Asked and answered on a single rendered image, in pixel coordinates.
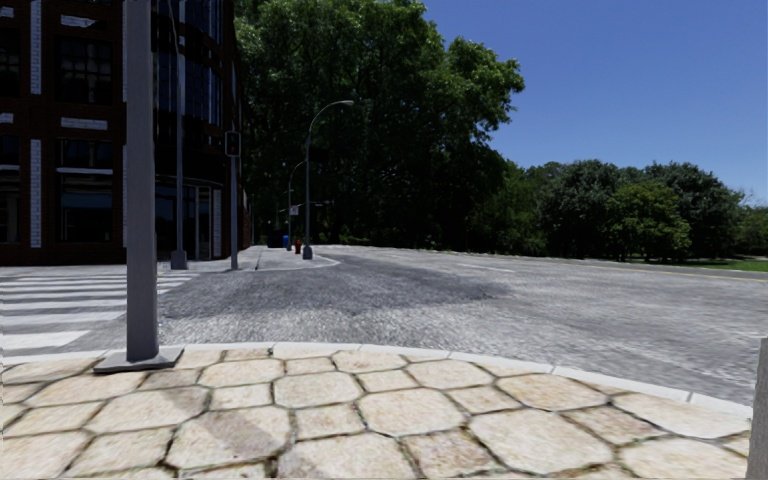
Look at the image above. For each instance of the traffic light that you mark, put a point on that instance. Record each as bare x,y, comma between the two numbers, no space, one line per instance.
233,180

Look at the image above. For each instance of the trees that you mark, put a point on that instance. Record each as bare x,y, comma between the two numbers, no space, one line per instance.
390,150

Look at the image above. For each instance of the dark bin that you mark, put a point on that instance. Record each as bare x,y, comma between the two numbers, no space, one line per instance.
275,239

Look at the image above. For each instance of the grey street lamp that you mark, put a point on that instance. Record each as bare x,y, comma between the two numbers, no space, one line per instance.
289,204
308,180

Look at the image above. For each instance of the grey pole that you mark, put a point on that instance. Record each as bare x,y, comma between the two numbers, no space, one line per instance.
759,420
179,180
141,240

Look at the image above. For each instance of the red brick building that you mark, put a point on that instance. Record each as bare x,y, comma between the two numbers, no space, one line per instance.
66,132

